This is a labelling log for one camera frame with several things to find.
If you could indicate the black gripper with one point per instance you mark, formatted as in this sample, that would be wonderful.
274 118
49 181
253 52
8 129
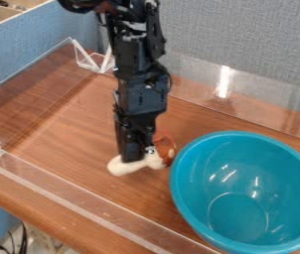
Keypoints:
139 99

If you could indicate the white brown toy mushroom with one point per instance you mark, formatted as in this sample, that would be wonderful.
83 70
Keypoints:
158 157

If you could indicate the blue plastic bowl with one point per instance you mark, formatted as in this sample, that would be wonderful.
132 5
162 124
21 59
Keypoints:
234 185

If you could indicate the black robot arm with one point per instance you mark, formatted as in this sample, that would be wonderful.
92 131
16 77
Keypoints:
136 41

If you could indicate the clear acrylic front barrier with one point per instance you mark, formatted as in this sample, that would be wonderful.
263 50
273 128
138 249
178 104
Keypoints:
25 179

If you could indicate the clear acrylic barrier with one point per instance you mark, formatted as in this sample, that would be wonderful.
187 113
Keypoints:
25 179
250 97

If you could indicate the clear acrylic back barrier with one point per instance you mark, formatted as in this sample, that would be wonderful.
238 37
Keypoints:
250 97

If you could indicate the wooden shelf box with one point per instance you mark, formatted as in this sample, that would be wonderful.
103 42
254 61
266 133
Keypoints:
10 8

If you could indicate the clear acrylic corner bracket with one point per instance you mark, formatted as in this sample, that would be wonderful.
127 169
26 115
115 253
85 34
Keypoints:
92 61

